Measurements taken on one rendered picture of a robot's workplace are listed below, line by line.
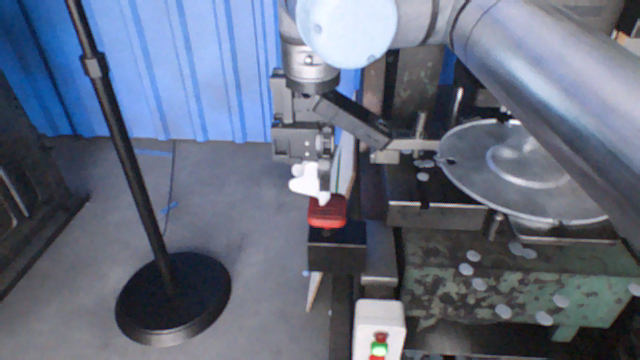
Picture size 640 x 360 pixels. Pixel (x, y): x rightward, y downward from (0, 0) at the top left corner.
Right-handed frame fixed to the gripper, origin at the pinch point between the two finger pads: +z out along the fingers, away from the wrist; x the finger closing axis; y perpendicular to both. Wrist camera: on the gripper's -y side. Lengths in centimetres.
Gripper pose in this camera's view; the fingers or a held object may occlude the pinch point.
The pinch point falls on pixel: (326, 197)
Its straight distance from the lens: 61.6
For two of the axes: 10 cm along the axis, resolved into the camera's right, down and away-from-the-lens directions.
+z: 0.0, 7.9, 6.1
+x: -0.7, 6.1, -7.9
